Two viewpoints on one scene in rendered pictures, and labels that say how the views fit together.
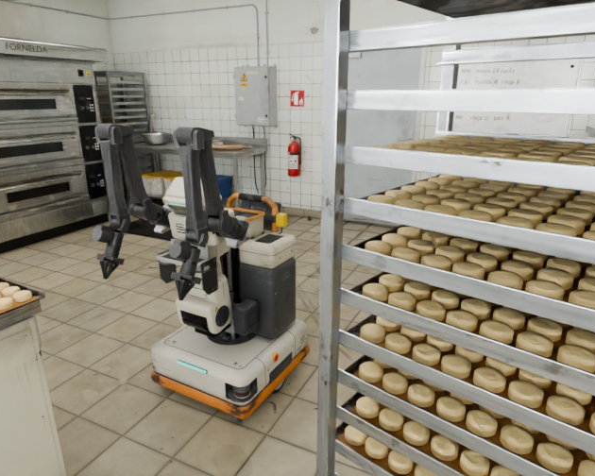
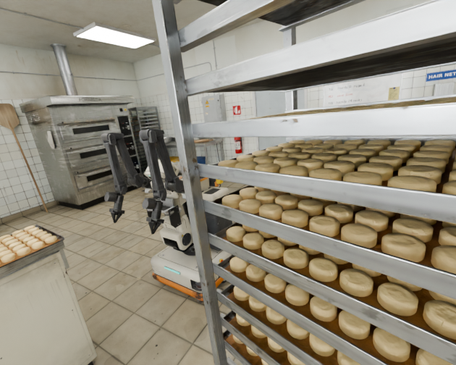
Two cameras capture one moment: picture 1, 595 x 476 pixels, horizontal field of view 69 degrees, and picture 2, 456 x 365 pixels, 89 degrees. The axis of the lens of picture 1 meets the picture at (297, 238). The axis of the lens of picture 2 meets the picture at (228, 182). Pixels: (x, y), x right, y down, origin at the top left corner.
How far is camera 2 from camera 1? 33 cm
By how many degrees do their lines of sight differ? 6
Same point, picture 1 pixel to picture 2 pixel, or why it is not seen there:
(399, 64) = not seen: hidden behind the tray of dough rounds
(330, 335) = (203, 269)
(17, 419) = (54, 313)
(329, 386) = (209, 305)
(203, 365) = (178, 269)
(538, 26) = not seen: outside the picture
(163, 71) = (166, 104)
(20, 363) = (53, 279)
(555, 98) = (337, 43)
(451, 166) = (260, 129)
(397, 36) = (206, 24)
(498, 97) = (286, 56)
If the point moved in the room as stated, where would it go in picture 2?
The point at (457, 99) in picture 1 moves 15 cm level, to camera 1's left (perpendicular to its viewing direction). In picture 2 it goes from (255, 67) to (161, 80)
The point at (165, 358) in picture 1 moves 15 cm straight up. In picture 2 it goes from (158, 265) to (154, 250)
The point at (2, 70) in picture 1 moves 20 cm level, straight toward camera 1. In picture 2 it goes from (79, 112) to (78, 111)
